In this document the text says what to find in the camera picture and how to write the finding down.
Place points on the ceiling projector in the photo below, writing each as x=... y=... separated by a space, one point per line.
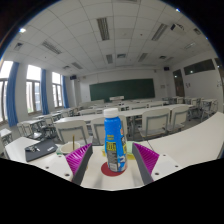
x=177 y=27

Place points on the long dark transom window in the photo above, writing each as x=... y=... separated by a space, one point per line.
x=199 y=66

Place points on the group of white classroom chairs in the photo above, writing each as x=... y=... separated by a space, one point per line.
x=153 y=121

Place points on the tall window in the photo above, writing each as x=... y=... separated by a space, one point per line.
x=33 y=88
x=56 y=88
x=4 y=90

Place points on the dark wooden door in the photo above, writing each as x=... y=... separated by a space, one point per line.
x=178 y=83
x=220 y=68

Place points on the black wall speaker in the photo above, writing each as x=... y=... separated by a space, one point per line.
x=73 y=77
x=166 y=68

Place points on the wooden stick in mug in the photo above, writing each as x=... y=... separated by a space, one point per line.
x=73 y=140

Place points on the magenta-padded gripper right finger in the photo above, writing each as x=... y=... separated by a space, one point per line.
x=146 y=159

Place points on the flat round red coaster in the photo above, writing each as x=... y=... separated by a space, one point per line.
x=105 y=170

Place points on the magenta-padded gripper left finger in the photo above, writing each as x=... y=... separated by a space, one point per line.
x=78 y=160

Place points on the white lectern desk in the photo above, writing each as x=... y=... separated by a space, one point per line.
x=116 y=98

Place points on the dark green blackboard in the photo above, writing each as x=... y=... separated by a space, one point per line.
x=121 y=89

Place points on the blue white-capped drink bottle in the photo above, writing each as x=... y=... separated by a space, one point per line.
x=115 y=140

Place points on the group of ceiling lights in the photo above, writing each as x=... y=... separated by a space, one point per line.
x=103 y=28

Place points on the bunch of keys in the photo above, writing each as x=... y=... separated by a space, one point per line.
x=32 y=148

